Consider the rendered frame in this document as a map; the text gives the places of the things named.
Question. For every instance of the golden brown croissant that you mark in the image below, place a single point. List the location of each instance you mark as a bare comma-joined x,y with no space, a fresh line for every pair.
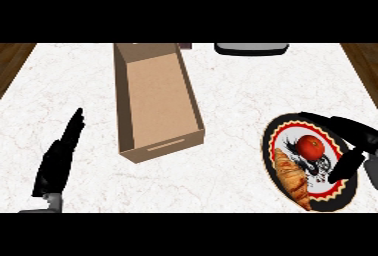
291,178

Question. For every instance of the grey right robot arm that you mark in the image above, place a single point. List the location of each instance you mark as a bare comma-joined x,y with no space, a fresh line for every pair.
373,170

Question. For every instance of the small dark maroon object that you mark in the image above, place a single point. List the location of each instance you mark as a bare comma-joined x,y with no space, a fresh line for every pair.
185,45

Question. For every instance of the grey black appliance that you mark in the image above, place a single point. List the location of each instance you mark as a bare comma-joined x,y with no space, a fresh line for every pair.
252,49

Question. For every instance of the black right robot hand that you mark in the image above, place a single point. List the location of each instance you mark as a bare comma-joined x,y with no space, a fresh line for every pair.
355,133

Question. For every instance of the brown cardboard box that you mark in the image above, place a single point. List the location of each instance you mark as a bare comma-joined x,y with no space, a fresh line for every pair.
157,100

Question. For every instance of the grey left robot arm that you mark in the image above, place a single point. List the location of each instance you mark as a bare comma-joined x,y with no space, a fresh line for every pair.
49,204

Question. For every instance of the red tomato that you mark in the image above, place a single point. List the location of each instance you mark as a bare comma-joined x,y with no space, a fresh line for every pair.
311,147

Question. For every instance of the black red patterned plate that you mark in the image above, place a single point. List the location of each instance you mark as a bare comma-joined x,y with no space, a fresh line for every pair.
322,193

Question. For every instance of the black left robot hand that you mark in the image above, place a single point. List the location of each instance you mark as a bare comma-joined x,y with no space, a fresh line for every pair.
54,163

